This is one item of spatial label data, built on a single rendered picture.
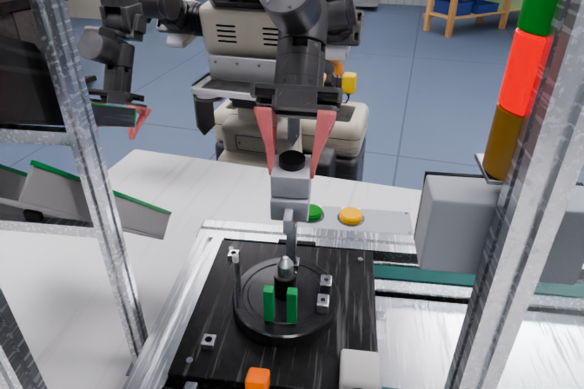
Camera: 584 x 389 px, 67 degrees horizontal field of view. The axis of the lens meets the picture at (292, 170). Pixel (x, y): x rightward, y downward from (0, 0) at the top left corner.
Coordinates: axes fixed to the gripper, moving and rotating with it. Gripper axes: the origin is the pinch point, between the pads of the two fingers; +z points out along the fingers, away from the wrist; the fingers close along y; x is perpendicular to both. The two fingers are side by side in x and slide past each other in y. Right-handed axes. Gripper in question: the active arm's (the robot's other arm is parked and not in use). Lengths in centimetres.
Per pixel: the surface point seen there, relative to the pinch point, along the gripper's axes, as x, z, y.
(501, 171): -19.1, 0.1, 15.8
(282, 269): 4.7, 12.2, -0.6
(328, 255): 17.7, 11.7, 5.4
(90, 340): 15.8, 27.3, -29.7
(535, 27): -24.2, -8.1, 15.4
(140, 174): 56, 1, -42
